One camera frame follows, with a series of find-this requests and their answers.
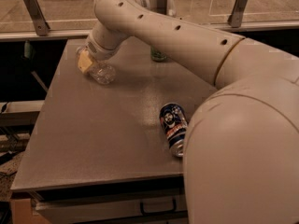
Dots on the left metal rail bracket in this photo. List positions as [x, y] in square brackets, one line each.
[37, 17]

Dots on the green soda can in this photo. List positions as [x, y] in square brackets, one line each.
[157, 56]

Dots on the horizontal metal rail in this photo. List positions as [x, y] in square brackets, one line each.
[255, 26]

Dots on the metal rail bracket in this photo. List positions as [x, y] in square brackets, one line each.
[236, 17]
[37, 17]

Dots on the right metal rail bracket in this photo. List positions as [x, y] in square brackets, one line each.
[236, 17]

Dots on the blue printed soda can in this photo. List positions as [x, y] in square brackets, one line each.
[174, 123]

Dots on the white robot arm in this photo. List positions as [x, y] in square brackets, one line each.
[241, 150]

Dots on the grey cabinet drawer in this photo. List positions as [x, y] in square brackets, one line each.
[120, 208]

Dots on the clear plastic water bottle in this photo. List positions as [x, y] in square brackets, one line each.
[102, 72]

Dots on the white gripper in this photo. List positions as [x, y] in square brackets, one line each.
[97, 53]

